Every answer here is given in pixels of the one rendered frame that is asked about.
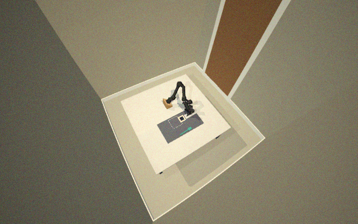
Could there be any tan square tile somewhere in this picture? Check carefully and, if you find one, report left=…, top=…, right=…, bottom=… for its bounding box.
left=178, top=115, right=186, bottom=122

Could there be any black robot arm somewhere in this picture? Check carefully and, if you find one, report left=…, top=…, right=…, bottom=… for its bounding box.
left=166, top=81, right=193, bottom=108

